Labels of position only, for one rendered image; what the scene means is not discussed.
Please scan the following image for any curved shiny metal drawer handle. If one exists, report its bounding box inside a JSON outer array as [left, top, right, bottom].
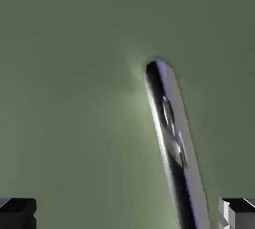
[[144, 59, 212, 229]]

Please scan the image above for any green painted drawer front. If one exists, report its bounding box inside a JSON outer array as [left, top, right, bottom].
[[0, 0, 255, 229]]

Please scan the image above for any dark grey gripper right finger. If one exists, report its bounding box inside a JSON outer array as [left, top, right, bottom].
[[217, 197, 255, 229]]

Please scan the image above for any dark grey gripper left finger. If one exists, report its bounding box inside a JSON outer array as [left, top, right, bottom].
[[0, 197, 38, 229]]

